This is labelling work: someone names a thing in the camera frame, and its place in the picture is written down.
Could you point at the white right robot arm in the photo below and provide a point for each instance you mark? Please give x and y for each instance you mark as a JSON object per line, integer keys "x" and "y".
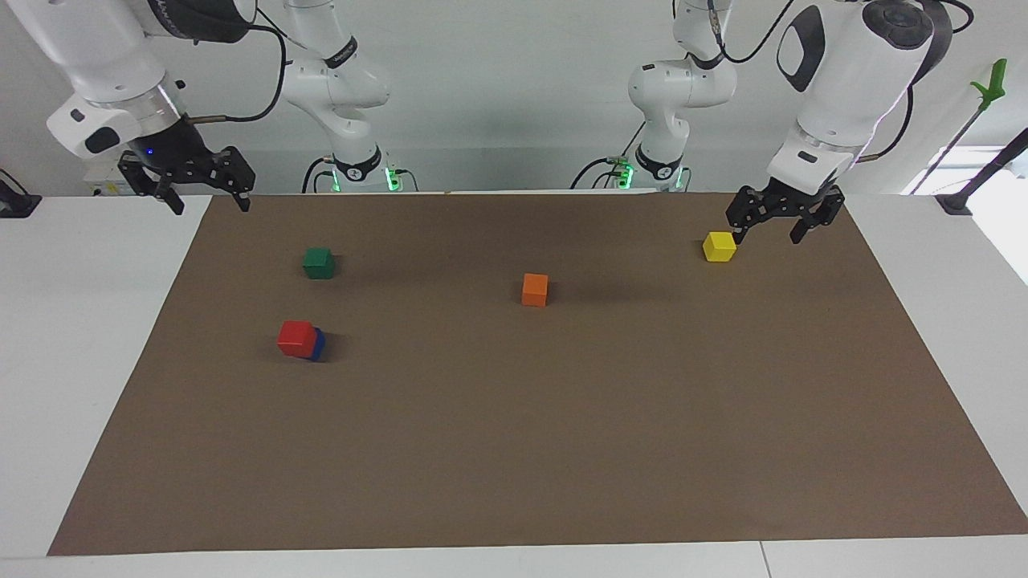
{"x": 104, "y": 56}

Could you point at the brown table mat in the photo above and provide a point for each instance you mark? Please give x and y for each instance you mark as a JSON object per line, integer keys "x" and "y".
{"x": 514, "y": 417}

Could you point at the yellow wooden block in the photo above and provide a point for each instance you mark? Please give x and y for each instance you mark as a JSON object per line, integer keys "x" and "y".
{"x": 720, "y": 247}

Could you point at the green wooden block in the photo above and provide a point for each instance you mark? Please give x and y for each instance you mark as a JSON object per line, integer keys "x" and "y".
{"x": 318, "y": 263}

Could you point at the blue wooden block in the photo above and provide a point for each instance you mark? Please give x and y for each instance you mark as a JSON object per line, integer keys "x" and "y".
{"x": 320, "y": 345}

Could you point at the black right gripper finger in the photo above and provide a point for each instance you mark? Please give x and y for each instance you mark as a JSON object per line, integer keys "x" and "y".
{"x": 171, "y": 197}
{"x": 245, "y": 186}

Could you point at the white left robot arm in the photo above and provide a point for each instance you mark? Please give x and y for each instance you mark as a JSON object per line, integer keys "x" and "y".
{"x": 843, "y": 72}

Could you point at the orange wooden block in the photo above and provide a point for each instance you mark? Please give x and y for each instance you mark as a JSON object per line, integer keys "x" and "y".
{"x": 535, "y": 291}

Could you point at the red wooden block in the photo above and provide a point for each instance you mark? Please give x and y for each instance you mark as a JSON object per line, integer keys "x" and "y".
{"x": 295, "y": 339}

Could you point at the black clamp stand with pole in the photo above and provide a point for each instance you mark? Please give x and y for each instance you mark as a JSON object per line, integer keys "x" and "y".
{"x": 960, "y": 201}

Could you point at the grey pole with green tip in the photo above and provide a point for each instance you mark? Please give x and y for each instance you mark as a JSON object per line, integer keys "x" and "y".
{"x": 994, "y": 84}

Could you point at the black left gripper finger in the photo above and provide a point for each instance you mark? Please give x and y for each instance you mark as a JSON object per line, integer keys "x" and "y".
{"x": 741, "y": 228}
{"x": 807, "y": 226}

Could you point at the black table clamp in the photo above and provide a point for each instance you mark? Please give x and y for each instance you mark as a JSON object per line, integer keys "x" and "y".
{"x": 16, "y": 205}

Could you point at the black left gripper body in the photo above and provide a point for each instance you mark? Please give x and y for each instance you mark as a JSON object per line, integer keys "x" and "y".
{"x": 791, "y": 201}

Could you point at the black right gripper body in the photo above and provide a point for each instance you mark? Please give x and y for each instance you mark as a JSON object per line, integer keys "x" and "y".
{"x": 177, "y": 156}

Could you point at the white power strip box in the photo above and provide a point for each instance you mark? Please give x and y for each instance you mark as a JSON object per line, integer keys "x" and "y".
{"x": 100, "y": 181}

